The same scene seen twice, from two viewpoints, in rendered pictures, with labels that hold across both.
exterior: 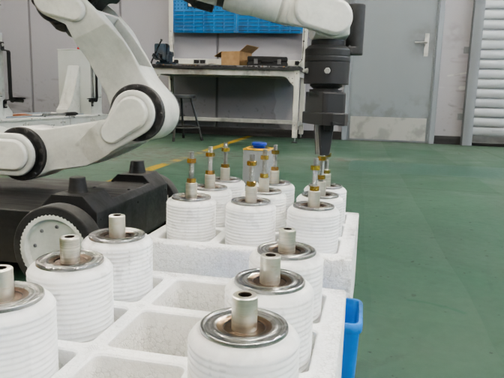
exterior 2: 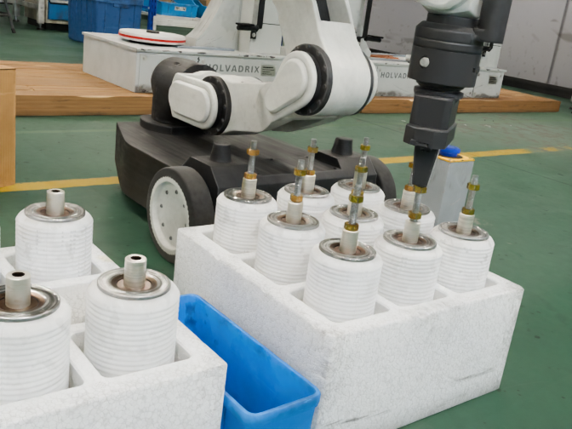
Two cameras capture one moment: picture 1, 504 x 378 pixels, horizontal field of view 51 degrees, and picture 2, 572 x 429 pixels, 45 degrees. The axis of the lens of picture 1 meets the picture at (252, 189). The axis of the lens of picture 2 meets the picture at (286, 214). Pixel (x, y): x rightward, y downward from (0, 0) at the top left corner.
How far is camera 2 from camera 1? 62 cm
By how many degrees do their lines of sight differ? 38
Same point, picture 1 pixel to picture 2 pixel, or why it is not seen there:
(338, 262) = (320, 334)
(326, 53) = (426, 36)
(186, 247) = (206, 252)
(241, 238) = (260, 261)
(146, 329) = not seen: hidden behind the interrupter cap
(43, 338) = not seen: outside the picture
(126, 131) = (284, 100)
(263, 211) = (286, 236)
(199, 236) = (233, 244)
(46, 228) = (170, 191)
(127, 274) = (34, 253)
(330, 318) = (128, 380)
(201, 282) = not seen: hidden behind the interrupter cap
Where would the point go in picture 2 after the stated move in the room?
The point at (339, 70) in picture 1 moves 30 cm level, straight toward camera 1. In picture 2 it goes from (443, 63) to (251, 53)
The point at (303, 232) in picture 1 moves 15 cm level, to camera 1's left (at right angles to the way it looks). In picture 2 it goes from (310, 279) to (228, 243)
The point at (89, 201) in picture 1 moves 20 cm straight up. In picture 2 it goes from (216, 173) to (226, 72)
